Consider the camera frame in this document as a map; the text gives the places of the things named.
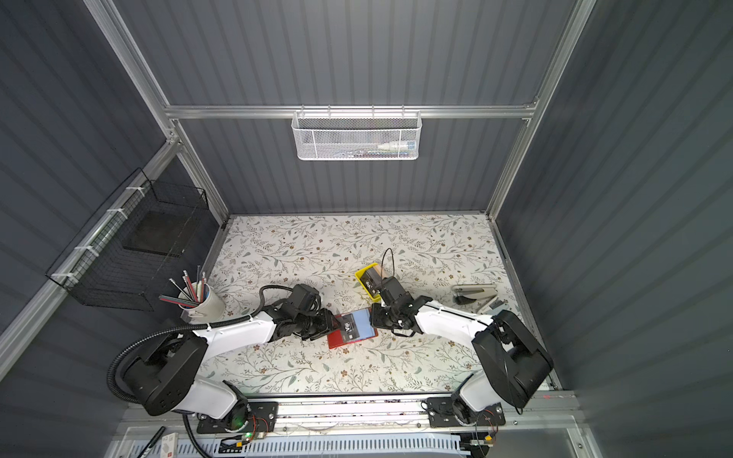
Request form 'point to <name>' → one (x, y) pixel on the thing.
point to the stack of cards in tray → (371, 281)
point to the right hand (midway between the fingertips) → (373, 318)
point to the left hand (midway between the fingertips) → (341, 332)
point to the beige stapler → (465, 294)
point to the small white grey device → (498, 304)
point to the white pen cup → (200, 304)
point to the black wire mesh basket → (131, 254)
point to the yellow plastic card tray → (378, 297)
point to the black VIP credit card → (347, 325)
